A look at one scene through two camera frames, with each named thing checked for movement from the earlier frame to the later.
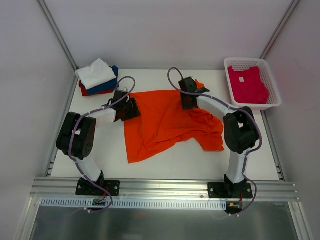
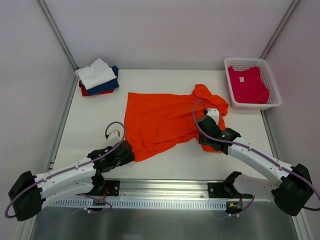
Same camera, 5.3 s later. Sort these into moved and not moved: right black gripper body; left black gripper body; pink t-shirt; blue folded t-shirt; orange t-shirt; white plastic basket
Moved: left black gripper body; right black gripper body
Not moved: orange t-shirt; blue folded t-shirt; white plastic basket; pink t-shirt
